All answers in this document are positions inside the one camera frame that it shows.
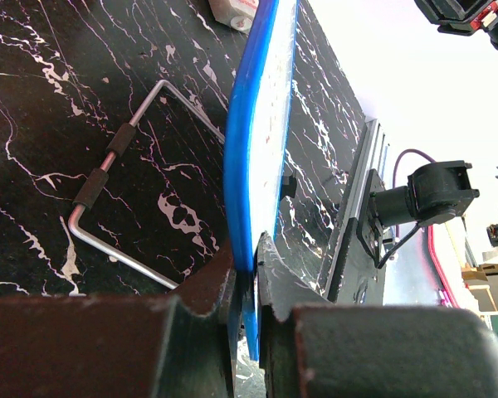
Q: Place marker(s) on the white whiteboard blue frame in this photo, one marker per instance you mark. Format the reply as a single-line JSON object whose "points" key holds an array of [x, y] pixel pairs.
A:
{"points": [[255, 145]]}

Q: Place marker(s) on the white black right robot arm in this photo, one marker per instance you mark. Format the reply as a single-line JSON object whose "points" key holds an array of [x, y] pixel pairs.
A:
{"points": [[439, 191]]}

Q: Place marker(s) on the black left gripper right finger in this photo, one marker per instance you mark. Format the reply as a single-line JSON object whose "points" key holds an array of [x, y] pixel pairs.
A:
{"points": [[310, 347]]}

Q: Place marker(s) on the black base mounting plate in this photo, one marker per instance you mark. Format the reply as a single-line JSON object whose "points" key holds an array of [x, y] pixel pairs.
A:
{"points": [[353, 278]]}

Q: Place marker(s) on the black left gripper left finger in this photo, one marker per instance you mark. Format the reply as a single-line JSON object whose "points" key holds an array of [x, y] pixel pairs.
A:
{"points": [[180, 344]]}

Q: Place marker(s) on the metal wire whiteboard stand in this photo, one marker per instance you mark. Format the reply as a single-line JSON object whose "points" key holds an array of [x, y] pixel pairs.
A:
{"points": [[155, 203]]}

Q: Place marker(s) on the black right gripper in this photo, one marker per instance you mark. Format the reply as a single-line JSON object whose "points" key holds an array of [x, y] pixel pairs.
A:
{"points": [[462, 18]]}

